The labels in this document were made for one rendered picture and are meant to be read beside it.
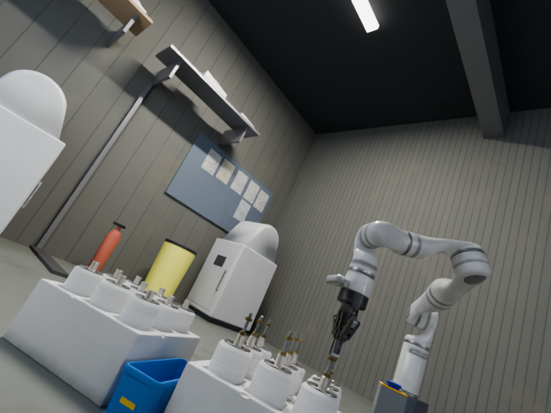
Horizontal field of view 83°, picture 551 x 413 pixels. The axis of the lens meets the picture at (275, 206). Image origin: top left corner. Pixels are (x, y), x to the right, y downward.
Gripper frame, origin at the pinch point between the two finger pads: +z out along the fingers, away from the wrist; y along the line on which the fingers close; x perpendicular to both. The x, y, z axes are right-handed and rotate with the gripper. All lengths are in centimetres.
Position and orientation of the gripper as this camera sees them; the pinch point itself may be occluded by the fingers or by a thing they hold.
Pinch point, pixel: (335, 347)
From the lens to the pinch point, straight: 86.3
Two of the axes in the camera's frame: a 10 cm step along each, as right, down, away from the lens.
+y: -1.6, 2.5, 9.5
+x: -9.0, -4.3, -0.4
